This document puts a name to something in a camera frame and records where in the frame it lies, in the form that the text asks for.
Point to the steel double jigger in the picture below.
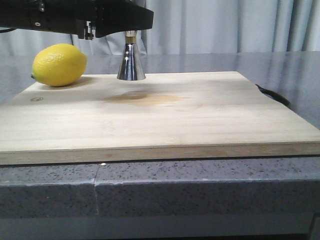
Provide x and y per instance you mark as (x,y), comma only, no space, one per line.
(131,67)

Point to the light wooden cutting board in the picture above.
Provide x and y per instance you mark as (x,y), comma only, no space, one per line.
(166,116)

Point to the black cutting board handle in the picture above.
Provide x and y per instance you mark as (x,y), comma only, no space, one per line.
(275,96)

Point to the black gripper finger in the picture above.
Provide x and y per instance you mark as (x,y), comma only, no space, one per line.
(114,16)

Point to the yellow lemon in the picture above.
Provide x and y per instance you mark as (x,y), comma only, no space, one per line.
(59,65)

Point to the grey curtain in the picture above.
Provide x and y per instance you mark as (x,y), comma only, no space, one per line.
(196,27)

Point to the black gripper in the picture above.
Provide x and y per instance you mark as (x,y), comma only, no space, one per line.
(74,17)

